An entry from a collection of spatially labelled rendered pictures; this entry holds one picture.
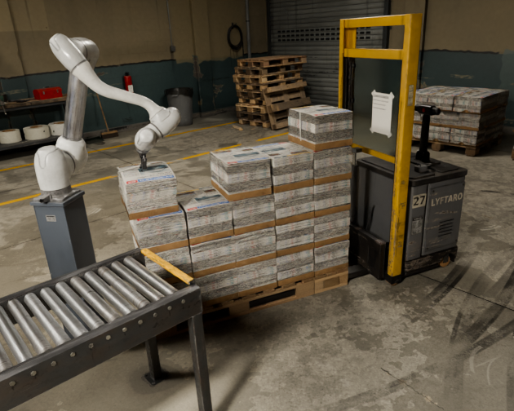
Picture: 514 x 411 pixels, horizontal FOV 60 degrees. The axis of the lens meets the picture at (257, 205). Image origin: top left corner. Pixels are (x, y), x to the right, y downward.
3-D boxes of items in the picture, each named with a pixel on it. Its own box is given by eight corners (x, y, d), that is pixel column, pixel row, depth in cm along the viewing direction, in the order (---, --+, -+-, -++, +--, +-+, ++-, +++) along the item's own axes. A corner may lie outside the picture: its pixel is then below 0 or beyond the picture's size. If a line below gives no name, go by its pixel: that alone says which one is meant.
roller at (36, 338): (20, 306, 189) (17, 295, 187) (58, 360, 156) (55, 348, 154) (7, 311, 186) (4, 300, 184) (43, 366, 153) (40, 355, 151)
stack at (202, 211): (144, 310, 313) (126, 200, 282) (290, 271, 354) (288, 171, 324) (154, 342, 279) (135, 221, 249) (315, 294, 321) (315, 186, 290)
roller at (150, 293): (112, 258, 212) (107, 268, 212) (161, 297, 179) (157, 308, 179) (121, 261, 216) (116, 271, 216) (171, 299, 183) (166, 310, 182)
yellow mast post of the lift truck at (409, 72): (383, 271, 328) (401, 14, 264) (393, 268, 331) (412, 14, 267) (392, 276, 320) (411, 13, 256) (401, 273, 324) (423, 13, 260)
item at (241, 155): (209, 152, 294) (209, 151, 294) (249, 147, 304) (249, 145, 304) (226, 165, 263) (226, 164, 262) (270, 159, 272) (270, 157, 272)
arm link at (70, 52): (82, 58, 213) (95, 56, 226) (55, 27, 209) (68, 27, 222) (65, 76, 217) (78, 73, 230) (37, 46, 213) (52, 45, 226)
